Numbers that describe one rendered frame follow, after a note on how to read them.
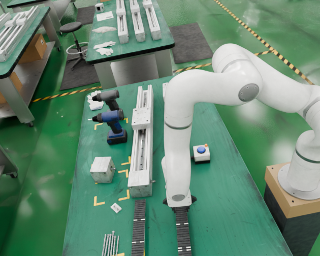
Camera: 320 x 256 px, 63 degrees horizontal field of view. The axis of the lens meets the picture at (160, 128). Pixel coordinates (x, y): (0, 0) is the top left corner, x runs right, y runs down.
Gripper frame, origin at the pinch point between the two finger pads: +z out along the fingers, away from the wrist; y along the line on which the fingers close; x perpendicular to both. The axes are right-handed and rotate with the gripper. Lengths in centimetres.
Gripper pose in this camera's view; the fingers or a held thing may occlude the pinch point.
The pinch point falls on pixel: (181, 207)
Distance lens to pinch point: 121.0
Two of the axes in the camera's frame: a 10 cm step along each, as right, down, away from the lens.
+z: 1.5, 7.5, 6.5
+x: -0.1, -6.6, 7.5
